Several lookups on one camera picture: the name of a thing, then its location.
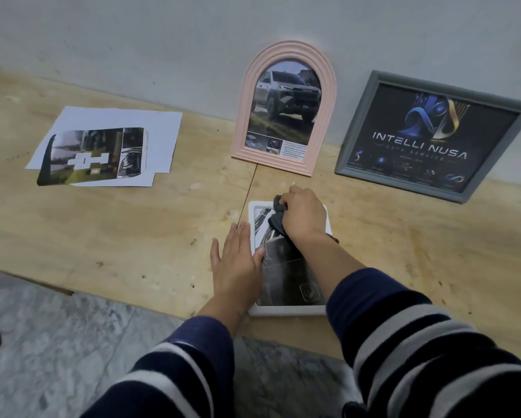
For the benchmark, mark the person's left hand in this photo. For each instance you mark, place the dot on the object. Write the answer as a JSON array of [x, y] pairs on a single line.
[[238, 269]]

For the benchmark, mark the car photo print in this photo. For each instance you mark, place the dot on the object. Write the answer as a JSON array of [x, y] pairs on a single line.
[[86, 156]]

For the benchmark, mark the grey rectangular photo frame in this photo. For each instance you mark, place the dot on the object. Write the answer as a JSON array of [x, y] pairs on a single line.
[[343, 169]]

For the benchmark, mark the black stool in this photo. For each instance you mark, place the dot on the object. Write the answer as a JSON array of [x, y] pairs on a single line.
[[354, 410]]

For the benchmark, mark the person's right forearm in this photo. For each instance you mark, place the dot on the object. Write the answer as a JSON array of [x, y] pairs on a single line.
[[417, 343]]

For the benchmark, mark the person's right hand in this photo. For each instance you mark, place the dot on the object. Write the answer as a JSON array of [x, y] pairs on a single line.
[[304, 215]]

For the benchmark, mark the white paper sheets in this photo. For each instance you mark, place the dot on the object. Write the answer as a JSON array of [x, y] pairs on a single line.
[[164, 134]]

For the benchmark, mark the pink arched photo frame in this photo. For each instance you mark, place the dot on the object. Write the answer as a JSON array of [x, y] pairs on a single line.
[[241, 126]]

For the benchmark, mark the black cleaning cloth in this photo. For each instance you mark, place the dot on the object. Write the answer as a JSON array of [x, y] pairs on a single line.
[[277, 222]]

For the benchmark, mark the white rectangular photo frame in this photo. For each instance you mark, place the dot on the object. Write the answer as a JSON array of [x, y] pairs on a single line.
[[286, 311]]

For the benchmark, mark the double-sided arched brochure picture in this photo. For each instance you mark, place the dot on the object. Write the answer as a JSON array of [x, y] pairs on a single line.
[[286, 104]]

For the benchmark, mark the person's left forearm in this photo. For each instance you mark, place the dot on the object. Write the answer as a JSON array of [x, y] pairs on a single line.
[[177, 378]]

